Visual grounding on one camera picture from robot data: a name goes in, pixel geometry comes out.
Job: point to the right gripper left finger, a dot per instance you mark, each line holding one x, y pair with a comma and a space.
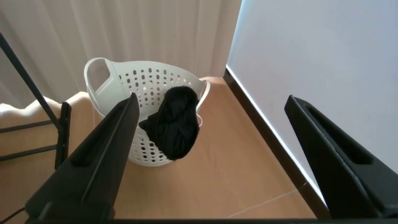
87, 174

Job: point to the black clothes rack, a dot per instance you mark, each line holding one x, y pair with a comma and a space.
63, 133

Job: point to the black garment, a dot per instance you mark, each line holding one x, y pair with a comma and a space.
174, 124

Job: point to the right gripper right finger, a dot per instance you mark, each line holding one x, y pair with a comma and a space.
348, 174

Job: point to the beige curtain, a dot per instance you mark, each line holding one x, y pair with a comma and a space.
124, 28

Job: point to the white laundry basket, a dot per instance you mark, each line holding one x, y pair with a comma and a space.
115, 84

